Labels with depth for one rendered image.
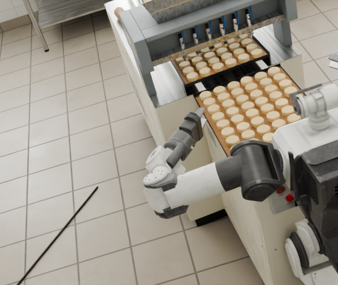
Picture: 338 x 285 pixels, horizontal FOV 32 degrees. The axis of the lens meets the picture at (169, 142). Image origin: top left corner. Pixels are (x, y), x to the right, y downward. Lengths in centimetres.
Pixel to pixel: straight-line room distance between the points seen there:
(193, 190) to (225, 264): 138
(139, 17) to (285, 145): 119
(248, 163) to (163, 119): 110
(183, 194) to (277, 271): 92
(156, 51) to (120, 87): 191
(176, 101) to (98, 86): 200
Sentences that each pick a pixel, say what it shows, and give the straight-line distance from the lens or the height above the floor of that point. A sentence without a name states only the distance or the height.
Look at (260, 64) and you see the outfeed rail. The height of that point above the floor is 90.
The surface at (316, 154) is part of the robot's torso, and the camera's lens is 160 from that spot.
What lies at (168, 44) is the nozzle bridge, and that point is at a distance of 257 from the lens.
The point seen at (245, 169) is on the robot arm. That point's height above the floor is 122.
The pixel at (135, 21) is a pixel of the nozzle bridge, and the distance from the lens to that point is 261.
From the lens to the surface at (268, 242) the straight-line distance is 233.
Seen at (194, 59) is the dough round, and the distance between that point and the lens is 271.
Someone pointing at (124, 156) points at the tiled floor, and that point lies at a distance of 378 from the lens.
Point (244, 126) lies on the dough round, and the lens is 223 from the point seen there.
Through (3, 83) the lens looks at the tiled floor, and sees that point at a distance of 515.
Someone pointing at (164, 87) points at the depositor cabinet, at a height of 84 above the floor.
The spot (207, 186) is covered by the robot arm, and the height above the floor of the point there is 119.
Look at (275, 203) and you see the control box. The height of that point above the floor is 76.
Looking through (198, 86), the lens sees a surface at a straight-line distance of 256.
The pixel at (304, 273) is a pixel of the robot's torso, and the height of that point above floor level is 46.
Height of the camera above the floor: 229
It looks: 38 degrees down
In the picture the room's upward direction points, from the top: 17 degrees counter-clockwise
